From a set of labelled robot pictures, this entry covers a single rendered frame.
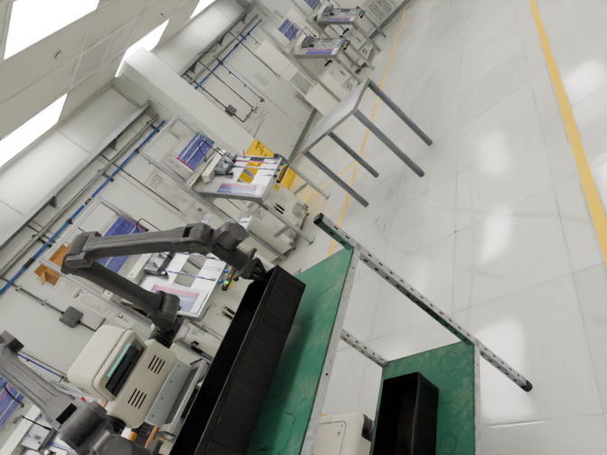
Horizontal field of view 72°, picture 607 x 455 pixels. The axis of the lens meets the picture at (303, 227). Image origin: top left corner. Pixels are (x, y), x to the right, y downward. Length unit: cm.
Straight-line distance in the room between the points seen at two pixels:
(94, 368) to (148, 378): 19
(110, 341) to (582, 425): 159
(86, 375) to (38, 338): 358
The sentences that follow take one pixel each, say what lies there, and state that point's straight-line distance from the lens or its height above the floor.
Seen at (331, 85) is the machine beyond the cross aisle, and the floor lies 44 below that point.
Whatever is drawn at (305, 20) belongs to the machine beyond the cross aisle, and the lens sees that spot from 872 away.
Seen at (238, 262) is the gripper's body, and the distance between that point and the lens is 124.
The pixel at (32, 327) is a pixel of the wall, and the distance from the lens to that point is 513.
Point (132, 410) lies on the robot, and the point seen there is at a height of 115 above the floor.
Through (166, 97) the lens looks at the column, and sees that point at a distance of 660.
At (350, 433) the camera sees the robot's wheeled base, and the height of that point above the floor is 27.
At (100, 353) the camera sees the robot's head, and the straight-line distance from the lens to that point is 156.
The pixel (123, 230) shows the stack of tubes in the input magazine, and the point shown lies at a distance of 396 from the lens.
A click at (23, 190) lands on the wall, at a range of 570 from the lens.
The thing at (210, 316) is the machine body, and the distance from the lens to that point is 381.
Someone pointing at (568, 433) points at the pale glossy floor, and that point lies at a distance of 179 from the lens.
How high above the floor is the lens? 150
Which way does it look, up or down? 18 degrees down
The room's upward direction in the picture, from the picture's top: 52 degrees counter-clockwise
